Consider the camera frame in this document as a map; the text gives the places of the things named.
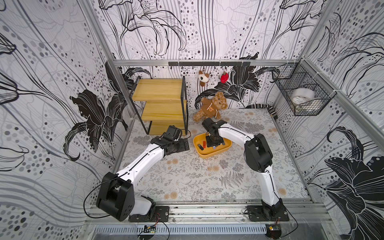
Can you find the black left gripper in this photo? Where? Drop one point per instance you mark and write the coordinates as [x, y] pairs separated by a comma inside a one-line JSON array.
[[181, 148]]

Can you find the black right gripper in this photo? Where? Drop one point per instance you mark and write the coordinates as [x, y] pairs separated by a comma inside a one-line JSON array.
[[214, 141]]

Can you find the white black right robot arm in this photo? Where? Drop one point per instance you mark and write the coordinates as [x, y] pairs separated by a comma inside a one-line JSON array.
[[258, 156]]

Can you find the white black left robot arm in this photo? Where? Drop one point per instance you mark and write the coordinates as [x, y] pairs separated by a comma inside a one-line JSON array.
[[117, 197]]

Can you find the yellow plastic storage box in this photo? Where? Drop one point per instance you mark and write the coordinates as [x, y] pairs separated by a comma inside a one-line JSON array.
[[212, 151]]

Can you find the black round connector box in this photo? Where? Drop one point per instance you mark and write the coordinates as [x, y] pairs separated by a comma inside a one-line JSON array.
[[273, 232]]

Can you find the brown teddy bear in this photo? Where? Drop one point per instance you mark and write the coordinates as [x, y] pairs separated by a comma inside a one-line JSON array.
[[211, 107]]

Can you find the small hanging dog plush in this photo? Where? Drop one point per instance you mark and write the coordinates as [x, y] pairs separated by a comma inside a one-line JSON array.
[[203, 78]]

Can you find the red hanging strawberry plush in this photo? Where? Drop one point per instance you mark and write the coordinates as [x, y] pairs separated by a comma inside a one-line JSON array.
[[224, 78]]

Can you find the striped black white plush tail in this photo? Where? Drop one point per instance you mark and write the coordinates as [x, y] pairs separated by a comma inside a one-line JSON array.
[[269, 108]]

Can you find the small green circuit board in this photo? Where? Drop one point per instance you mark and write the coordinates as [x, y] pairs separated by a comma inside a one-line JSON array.
[[149, 230]]

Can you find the white tape roll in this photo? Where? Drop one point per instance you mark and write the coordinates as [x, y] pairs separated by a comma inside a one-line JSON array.
[[302, 95]]

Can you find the wooden shelf black metal frame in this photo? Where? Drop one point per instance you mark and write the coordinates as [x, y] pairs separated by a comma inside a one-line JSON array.
[[160, 103]]

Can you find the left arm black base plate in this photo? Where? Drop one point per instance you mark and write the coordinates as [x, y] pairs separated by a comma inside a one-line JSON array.
[[157, 213]]

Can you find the black wall hook rail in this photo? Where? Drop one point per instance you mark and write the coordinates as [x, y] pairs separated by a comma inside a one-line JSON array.
[[215, 64]]

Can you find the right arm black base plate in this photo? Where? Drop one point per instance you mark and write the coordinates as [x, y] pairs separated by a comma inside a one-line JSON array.
[[267, 214]]

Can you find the black wire wall basket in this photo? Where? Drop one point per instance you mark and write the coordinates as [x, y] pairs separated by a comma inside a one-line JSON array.
[[291, 76]]

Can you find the white slotted cable duct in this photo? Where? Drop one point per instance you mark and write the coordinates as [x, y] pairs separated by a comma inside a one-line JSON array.
[[235, 229]]

